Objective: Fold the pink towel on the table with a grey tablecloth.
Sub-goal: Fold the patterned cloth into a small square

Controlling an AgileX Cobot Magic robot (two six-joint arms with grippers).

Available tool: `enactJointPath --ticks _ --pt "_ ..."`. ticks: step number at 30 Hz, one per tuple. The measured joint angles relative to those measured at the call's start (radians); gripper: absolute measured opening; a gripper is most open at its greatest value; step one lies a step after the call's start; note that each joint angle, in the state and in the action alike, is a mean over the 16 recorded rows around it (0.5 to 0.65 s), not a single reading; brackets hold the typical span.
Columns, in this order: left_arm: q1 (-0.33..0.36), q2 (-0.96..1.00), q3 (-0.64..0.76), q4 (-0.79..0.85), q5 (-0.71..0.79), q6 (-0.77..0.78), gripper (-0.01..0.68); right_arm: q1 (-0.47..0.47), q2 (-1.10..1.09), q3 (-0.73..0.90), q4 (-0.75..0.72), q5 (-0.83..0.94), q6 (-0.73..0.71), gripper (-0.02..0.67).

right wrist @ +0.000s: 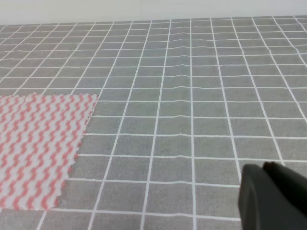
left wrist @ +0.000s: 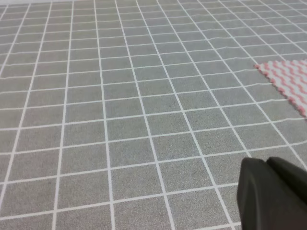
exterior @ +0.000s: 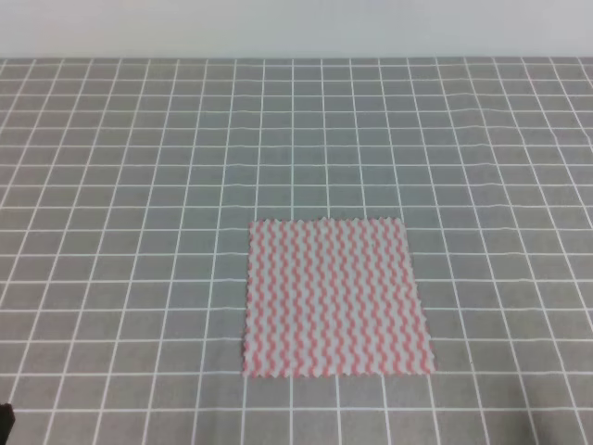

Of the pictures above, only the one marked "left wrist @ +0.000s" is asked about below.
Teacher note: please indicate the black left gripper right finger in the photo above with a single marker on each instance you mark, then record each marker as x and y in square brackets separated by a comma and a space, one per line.
[294, 177]

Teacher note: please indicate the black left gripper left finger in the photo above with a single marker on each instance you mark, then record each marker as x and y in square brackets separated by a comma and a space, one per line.
[265, 202]

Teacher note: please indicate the pink white wavy towel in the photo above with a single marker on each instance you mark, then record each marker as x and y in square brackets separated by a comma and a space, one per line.
[290, 79]

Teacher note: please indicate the grey grid tablecloth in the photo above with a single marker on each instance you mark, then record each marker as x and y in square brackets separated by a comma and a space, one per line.
[136, 114]

